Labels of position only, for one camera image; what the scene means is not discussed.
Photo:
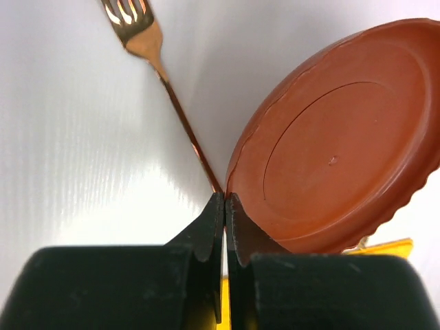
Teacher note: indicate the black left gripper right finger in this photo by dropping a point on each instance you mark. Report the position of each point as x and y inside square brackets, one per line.
[271, 288]

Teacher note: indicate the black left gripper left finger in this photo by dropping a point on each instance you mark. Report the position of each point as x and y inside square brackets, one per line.
[172, 286]

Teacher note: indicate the red round plastic plate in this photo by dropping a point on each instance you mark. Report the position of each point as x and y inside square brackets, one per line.
[344, 141]

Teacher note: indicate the rose gold fork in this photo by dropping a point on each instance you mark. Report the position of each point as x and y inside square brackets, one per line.
[173, 180]

